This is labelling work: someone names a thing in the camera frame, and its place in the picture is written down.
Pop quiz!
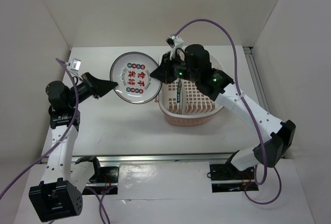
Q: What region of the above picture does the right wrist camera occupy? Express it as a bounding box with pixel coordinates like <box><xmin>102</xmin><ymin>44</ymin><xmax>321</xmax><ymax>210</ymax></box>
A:
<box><xmin>166</xmin><ymin>35</ymin><xmax>184</xmax><ymax>60</ymax></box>

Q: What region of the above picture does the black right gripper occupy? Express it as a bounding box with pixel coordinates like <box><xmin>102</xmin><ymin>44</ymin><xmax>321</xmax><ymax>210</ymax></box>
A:
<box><xmin>151</xmin><ymin>51</ymin><xmax>198</xmax><ymax>84</ymax></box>

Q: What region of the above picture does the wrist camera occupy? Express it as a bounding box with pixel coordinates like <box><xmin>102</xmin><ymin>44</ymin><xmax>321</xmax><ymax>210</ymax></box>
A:
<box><xmin>166</xmin><ymin>35</ymin><xmax>184</xmax><ymax>60</ymax></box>
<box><xmin>70</xmin><ymin>58</ymin><xmax>81</xmax><ymax>72</ymax></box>

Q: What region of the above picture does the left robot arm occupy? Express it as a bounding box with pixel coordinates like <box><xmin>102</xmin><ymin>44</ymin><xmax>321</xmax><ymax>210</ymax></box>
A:
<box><xmin>28</xmin><ymin>72</ymin><xmax>118</xmax><ymax>222</ymax></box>

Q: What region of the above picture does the white and pink dish rack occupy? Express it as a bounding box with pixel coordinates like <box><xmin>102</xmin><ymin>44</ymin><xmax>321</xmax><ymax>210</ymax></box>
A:
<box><xmin>159</xmin><ymin>55</ymin><xmax>230</xmax><ymax>127</ymax></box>

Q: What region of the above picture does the aluminium front rail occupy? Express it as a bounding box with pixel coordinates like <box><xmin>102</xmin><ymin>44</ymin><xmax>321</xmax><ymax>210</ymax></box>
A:
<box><xmin>40</xmin><ymin>151</ymin><xmax>241</xmax><ymax>164</ymax></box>

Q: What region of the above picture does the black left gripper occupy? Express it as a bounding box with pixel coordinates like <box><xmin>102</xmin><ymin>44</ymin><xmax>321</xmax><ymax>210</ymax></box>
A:
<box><xmin>67</xmin><ymin>72</ymin><xmax>118</xmax><ymax>108</ymax></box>

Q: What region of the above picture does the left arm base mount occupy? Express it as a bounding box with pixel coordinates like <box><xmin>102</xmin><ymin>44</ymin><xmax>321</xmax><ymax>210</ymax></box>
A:
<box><xmin>86</xmin><ymin>166</ymin><xmax>119</xmax><ymax>195</ymax></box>

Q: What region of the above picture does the plate with red characters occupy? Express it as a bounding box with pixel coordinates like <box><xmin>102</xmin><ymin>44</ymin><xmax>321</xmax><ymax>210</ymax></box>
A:
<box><xmin>110</xmin><ymin>52</ymin><xmax>162</xmax><ymax>104</ymax></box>

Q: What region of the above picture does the aluminium side rail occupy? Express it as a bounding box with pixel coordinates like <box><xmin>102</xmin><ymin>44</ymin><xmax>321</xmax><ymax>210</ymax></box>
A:
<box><xmin>243</xmin><ymin>47</ymin><xmax>269</xmax><ymax>112</ymax></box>

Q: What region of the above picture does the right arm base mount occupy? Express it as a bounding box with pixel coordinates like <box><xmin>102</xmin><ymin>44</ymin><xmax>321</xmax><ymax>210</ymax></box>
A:
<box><xmin>206</xmin><ymin>164</ymin><xmax>259</xmax><ymax>193</ymax></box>

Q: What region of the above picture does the plate with dark blue rim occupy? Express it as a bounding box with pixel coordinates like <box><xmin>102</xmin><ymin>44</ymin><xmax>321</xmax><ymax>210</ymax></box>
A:
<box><xmin>176</xmin><ymin>79</ymin><xmax>183</xmax><ymax>115</ymax></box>

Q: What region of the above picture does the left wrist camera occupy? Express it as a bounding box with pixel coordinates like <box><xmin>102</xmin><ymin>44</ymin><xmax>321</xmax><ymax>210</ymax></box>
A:
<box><xmin>70</xmin><ymin>58</ymin><xmax>81</xmax><ymax>72</ymax></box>

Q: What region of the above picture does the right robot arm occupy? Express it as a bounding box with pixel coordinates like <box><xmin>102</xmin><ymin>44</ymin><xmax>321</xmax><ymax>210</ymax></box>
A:
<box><xmin>151</xmin><ymin>44</ymin><xmax>296</xmax><ymax>178</ymax></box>

